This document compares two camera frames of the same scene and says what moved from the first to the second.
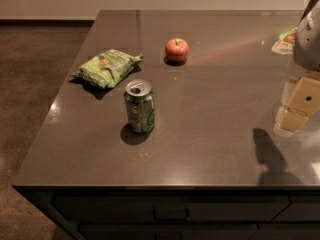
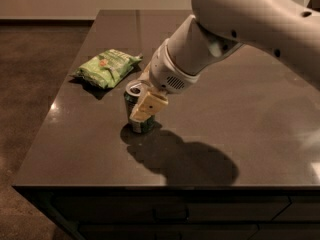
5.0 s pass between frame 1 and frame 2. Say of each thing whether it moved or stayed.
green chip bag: stayed
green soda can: stayed
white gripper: moved
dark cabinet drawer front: stayed
